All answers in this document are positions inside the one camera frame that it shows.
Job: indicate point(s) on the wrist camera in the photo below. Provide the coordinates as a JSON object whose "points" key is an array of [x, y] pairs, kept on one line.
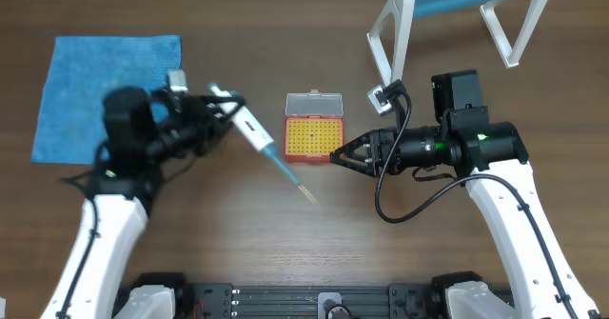
{"points": [[177, 81], [377, 100]]}

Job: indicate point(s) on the red and yellow tip box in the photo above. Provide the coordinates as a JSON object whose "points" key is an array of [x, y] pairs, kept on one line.
{"points": [[314, 138]]}

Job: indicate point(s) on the mounting rail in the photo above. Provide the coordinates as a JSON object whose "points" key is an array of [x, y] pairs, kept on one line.
{"points": [[285, 302]]}

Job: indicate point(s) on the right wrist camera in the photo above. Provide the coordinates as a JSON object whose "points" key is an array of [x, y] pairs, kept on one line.
{"points": [[377, 100]]}

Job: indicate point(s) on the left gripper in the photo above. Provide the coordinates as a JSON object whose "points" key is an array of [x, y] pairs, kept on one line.
{"points": [[197, 124]]}

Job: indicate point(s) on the blue cloth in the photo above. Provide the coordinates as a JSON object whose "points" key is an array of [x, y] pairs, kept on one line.
{"points": [[76, 95]]}

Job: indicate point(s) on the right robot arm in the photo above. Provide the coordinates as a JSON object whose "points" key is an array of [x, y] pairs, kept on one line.
{"points": [[509, 224]]}

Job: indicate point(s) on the white pipette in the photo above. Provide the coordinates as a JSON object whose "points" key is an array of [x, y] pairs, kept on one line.
{"points": [[252, 131]]}

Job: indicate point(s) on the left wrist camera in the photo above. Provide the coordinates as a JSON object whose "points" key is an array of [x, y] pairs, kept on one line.
{"points": [[177, 81]]}

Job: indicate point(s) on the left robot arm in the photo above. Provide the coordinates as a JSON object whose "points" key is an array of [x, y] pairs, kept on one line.
{"points": [[104, 243]]}

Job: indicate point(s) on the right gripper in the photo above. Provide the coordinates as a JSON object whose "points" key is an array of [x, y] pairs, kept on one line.
{"points": [[380, 152]]}

